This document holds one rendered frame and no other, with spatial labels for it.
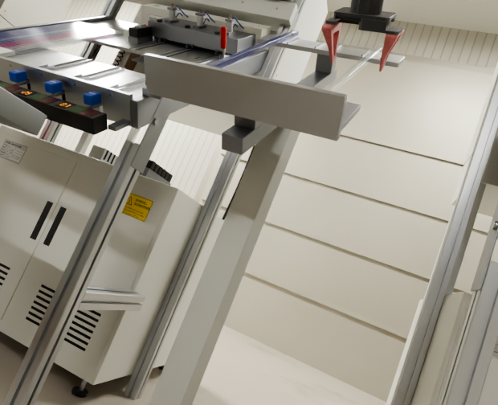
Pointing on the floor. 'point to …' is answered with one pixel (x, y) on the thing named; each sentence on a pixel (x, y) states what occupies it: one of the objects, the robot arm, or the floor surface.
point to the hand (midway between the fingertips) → (357, 62)
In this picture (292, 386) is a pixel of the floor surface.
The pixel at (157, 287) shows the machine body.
